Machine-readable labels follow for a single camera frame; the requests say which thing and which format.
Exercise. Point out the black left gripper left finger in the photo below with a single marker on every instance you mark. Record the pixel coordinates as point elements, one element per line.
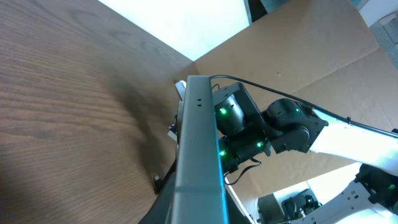
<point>164,189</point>

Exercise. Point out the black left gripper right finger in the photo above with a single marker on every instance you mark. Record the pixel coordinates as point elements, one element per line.
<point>236,211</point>

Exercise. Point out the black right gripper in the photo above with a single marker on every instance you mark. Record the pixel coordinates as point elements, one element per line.
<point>238,149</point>

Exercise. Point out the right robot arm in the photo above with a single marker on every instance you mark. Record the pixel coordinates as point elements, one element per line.
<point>291,124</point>

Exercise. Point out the brown cardboard panel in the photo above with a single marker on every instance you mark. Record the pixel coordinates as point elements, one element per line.
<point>320,51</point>

